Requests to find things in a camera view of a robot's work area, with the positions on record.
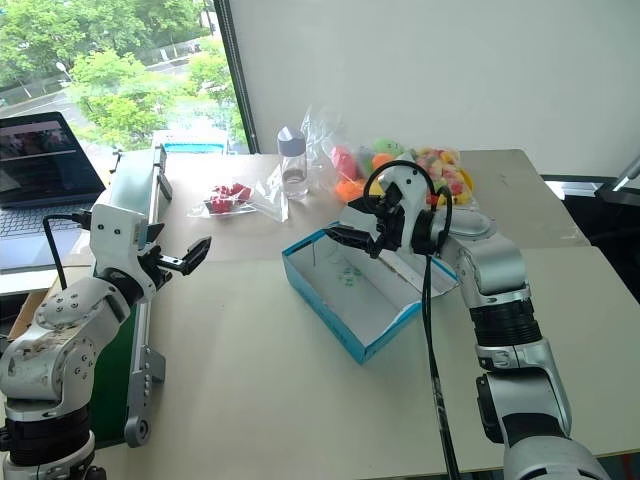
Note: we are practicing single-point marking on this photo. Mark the dark window frame post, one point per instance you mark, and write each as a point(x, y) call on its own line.
point(240, 75)

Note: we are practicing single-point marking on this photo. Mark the blue white cardboard box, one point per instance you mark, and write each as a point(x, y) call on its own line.
point(345, 295)

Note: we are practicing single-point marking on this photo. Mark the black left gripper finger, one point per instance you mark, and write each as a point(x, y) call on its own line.
point(196, 255)
point(154, 235)

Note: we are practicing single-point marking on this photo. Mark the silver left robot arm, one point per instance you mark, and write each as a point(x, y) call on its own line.
point(55, 325)

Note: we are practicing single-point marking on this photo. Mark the clear jar with grey lid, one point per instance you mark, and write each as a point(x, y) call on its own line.
point(294, 165)

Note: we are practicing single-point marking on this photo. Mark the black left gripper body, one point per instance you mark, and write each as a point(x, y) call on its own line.
point(156, 270)

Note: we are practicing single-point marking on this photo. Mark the blue and white tray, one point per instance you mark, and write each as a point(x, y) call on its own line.
point(192, 142)

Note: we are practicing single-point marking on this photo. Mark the brown cardboard sheet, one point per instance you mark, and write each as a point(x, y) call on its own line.
point(30, 305)

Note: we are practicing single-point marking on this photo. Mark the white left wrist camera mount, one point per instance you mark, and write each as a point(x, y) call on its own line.
point(112, 235)

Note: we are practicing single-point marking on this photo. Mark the green conveyor belt unit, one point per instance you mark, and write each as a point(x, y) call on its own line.
point(130, 185)

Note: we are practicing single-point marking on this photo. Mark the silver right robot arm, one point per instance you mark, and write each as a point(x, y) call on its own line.
point(500, 270)

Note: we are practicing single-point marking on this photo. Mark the black furniture with silver bar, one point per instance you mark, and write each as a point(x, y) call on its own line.
point(605, 225)

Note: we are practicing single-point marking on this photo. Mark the clear bag of colourful toys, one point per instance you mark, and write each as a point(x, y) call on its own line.
point(345, 160)

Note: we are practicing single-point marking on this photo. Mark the plastic bag with red pieces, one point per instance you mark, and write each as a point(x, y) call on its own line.
point(227, 197)

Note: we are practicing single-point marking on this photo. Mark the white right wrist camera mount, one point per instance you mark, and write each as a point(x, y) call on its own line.
point(412, 192)

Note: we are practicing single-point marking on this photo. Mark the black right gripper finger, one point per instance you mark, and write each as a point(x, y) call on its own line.
point(365, 205)
point(352, 235)

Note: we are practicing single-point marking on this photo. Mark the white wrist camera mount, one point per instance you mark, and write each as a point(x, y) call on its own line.
point(412, 192)
point(112, 235)

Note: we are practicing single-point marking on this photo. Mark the black laptop computer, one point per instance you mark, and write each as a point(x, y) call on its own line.
point(40, 160)

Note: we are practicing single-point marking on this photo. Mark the bag of colourful candy pieces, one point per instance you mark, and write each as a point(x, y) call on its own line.
point(445, 167)

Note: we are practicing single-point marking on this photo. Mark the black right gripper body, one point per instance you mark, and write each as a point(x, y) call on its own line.
point(390, 225)

